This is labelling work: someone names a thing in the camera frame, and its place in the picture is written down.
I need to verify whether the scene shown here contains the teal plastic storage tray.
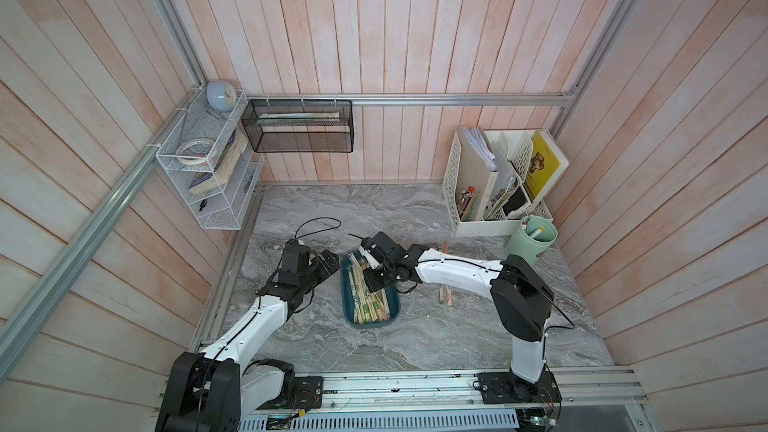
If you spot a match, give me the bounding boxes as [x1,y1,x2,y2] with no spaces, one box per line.
[340,252,401,329]

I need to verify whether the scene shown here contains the red printed chopsticks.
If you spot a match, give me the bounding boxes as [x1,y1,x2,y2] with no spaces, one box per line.
[438,241,450,305]

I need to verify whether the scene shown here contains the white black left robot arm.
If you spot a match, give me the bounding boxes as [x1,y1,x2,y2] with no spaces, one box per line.
[155,239,340,431]

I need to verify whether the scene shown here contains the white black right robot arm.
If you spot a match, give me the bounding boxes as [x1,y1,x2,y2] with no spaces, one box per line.
[359,232,562,405]

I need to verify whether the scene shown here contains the bundle of coloured folders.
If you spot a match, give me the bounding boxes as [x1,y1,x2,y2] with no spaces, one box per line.
[457,186,477,221]

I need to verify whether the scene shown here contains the old book on shelf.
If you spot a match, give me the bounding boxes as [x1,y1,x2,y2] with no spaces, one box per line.
[188,128,249,195]

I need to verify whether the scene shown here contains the white file organizer rack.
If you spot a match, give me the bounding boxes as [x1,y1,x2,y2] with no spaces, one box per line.
[442,130,552,237]

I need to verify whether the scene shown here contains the black booklet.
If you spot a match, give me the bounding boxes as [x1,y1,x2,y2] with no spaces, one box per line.
[502,185,531,220]

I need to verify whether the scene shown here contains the mint green pen cup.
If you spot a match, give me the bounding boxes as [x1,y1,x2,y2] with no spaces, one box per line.
[505,215,558,267]

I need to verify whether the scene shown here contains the white papers in organizer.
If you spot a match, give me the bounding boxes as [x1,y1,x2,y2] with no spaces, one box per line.
[459,126,498,172]

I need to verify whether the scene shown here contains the roll of tape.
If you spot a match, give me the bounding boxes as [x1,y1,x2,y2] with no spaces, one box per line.
[174,138,215,166]

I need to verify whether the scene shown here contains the yellow book with animal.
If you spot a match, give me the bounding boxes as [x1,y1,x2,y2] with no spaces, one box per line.
[524,129,570,203]

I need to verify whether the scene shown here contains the small grey globe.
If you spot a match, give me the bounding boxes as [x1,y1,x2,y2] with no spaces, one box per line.
[205,80,238,114]

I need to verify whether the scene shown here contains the black cable on table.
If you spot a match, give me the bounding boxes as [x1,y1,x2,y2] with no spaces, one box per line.
[293,216,343,241]

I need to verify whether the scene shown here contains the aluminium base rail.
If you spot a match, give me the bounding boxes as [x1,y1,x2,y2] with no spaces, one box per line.
[240,366,661,431]

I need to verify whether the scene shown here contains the white wire wall shelf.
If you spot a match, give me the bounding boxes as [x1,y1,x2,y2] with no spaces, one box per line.
[156,87,264,230]

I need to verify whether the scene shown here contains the black mesh wall basket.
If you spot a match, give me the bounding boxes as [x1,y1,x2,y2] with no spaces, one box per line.
[241,98,355,154]

